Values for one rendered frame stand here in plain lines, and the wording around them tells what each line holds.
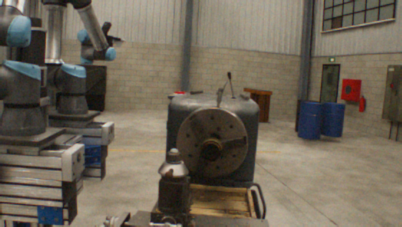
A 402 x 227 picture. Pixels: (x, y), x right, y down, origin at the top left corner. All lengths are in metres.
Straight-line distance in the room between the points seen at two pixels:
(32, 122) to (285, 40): 12.13
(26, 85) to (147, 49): 10.40
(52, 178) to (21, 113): 0.23
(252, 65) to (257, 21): 1.73
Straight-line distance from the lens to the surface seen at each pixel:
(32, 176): 1.07
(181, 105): 1.51
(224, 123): 1.34
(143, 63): 11.33
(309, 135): 7.78
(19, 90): 1.04
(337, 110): 8.46
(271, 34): 12.59
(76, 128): 1.50
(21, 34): 0.80
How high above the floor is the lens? 1.38
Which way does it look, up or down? 8 degrees down
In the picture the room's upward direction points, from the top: 4 degrees clockwise
